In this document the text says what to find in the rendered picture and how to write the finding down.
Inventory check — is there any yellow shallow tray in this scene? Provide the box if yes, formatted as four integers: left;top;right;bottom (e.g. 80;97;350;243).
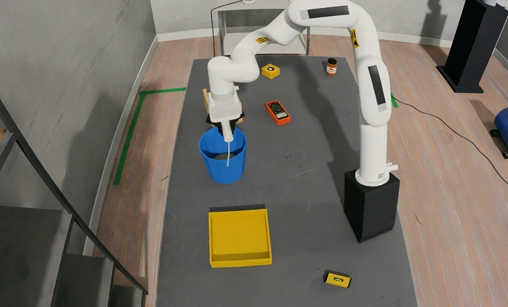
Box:
209;209;272;268

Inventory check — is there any yellow pocket level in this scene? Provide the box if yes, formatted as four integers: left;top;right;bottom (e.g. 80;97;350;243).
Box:
324;273;351;288

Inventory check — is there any wooden crate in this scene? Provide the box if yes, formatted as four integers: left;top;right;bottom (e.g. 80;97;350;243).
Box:
203;89;243;124

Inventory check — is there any orange digital multimeter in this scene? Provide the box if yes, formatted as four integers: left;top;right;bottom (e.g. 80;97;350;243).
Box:
266;100;290;125

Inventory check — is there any orange jar with black lid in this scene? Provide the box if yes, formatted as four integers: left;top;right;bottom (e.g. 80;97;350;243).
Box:
327;58;337;76

